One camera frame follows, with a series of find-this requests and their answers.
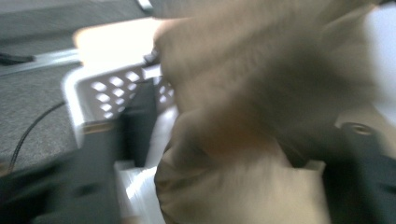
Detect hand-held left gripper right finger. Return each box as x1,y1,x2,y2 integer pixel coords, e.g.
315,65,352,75
278,124,396,224

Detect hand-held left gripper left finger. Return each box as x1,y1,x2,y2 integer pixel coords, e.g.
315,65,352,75
31,80,158,224

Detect white perforated plastic basket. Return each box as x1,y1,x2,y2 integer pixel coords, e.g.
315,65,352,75
60,62,178,224

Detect tan pants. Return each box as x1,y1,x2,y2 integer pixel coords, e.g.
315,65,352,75
152,0,396,224

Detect wooden table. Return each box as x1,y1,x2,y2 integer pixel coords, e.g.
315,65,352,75
73,17,163,71

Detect white table cover board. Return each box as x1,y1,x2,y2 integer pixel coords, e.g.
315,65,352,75
363,6,396,116

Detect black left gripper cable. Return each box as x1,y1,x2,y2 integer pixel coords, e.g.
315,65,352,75
7,101,66,174

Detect metal rail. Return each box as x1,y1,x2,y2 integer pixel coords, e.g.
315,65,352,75
0,48,80,77

